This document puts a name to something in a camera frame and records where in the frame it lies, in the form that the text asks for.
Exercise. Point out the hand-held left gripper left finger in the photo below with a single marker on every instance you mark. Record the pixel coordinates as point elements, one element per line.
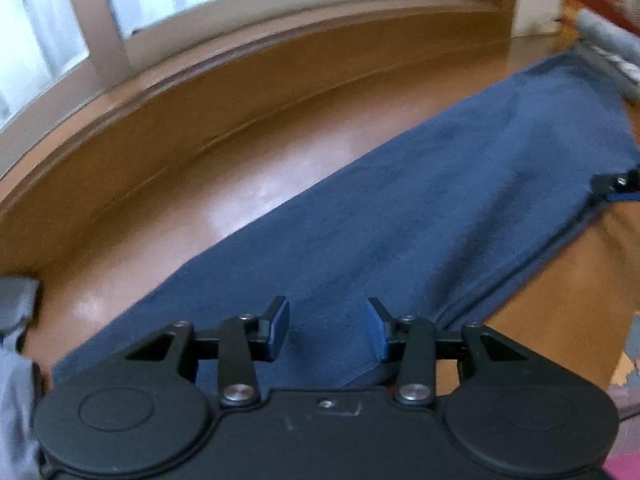
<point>279,335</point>

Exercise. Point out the folded light blue garment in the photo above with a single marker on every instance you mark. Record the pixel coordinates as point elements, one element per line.
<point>605,32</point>

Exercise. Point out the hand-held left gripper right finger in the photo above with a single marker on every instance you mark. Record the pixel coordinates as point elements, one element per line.
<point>375,335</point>

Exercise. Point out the dark grey cloth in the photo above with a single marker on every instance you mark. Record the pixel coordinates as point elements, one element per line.
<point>17,300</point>

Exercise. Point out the person's pink clothing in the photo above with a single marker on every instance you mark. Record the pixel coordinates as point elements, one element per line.
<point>625,467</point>

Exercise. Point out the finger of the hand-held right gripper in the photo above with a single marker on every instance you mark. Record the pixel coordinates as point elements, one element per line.
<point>622,182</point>

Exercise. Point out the folded white patterned garment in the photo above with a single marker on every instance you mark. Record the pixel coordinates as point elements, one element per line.
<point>617,65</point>

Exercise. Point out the crumpled light blue-grey cloth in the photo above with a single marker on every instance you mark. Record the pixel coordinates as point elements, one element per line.
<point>15,400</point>

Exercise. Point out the navy blue fleece pants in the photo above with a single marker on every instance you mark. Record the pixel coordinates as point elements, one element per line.
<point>425,185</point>

